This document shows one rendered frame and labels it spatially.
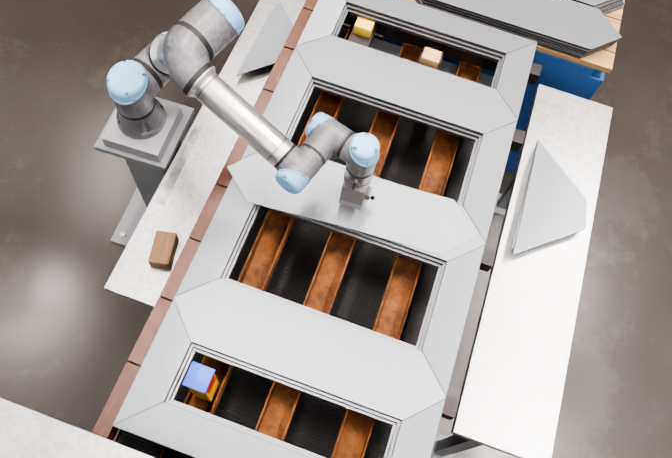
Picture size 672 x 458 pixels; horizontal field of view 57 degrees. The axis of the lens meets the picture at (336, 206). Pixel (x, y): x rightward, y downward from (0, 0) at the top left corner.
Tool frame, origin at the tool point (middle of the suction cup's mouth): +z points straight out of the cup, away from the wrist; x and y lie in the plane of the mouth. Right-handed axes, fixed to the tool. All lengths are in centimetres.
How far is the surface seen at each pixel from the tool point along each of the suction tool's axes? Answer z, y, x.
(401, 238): -0.7, -6.7, -16.5
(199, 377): -4, -60, 21
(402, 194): -0.8, 6.7, -13.2
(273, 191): -0.5, -4.8, 22.0
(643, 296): 84, 41, -127
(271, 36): 13, 58, 46
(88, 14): 85, 96, 155
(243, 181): -0.4, -4.7, 31.1
